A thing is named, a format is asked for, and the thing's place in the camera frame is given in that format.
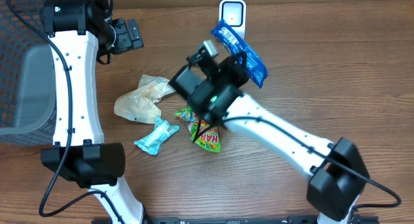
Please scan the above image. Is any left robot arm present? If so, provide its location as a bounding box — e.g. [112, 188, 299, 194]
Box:
[40, 0, 149, 223]

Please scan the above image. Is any green gummy candy bag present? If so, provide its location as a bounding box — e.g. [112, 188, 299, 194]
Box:
[175, 106, 221, 153]

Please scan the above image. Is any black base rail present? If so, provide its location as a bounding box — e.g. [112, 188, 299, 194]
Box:
[91, 216, 380, 224]

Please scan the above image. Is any blue cookie pack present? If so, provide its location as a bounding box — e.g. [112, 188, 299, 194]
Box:
[210, 19, 270, 89]

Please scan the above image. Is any beige snack bag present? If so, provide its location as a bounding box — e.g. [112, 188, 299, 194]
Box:
[114, 74, 175, 124]

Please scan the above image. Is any white barcode scanner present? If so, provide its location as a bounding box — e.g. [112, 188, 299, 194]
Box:
[219, 0, 246, 39]

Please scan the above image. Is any mint green snack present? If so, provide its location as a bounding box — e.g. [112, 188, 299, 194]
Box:
[134, 117, 180, 156]

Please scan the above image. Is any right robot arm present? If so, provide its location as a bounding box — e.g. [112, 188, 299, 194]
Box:
[169, 51, 369, 223]

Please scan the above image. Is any dark grey plastic basket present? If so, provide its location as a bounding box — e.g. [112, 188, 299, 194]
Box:
[1, 0, 56, 146]

